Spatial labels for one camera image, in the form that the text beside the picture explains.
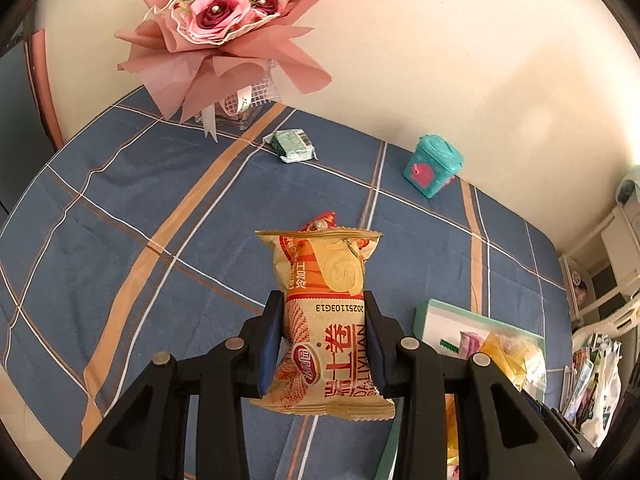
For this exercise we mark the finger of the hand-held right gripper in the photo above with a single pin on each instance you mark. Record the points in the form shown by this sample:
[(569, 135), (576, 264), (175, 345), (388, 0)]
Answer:
[(557, 425)]

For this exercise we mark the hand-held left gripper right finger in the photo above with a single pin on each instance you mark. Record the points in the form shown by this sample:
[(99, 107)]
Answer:
[(376, 350)]

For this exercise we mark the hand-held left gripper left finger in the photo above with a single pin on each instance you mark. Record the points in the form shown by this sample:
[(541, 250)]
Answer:
[(271, 345)]

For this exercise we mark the orange swiss roll packet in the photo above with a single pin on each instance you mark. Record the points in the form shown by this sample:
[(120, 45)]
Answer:
[(325, 310)]

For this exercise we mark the white tray green rim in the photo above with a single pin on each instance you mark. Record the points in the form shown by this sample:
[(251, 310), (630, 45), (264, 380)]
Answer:
[(440, 317)]

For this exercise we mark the yellow cake packet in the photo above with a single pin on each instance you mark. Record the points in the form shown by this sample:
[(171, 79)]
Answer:
[(505, 355)]

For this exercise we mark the pink swiss roll packet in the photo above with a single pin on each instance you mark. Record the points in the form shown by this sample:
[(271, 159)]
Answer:
[(472, 342)]

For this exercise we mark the plastic bag bundle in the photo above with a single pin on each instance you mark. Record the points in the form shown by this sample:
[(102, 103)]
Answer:
[(595, 385)]

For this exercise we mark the small red snack packet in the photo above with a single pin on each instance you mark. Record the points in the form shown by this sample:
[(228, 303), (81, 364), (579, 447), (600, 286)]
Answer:
[(320, 222)]

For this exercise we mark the teal toy box pink door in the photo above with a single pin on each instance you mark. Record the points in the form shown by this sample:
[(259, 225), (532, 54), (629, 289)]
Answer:
[(430, 167)]

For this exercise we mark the white plastic rack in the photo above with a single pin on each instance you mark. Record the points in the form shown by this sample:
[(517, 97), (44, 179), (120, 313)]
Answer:
[(620, 240)]

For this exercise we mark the small green snack packet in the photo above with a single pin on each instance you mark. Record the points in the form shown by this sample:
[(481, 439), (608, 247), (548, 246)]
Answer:
[(292, 144)]

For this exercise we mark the blue plaid tablecloth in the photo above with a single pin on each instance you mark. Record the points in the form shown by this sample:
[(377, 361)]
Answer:
[(125, 200)]

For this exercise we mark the clear square vase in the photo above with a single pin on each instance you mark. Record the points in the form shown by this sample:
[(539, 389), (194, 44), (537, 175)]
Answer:
[(240, 117)]

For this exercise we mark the pink rose bouquet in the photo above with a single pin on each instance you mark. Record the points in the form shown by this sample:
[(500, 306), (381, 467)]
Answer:
[(220, 15)]

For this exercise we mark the grey blue refrigerator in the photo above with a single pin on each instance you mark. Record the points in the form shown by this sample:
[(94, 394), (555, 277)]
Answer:
[(17, 125)]

